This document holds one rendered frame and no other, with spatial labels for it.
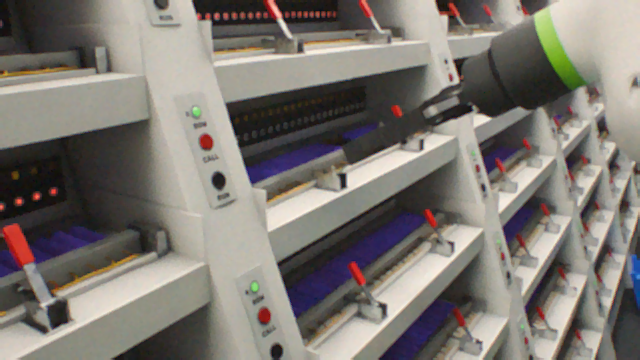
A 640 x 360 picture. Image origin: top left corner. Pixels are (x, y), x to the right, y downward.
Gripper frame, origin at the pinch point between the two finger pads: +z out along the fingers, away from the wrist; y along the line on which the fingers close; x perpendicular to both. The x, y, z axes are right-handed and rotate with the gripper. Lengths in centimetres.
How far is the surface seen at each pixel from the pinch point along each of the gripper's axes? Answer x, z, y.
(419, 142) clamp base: -2.4, 6.3, 25.7
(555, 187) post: -33, 14, 113
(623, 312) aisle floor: -98, 24, 159
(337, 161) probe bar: 0.3, 12.0, 8.4
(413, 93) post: 7.5, 11.3, 42.5
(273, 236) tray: -5.3, 6.9, -16.8
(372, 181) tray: -4.8, 6.7, 6.9
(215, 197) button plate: 1.2, 5.3, -23.9
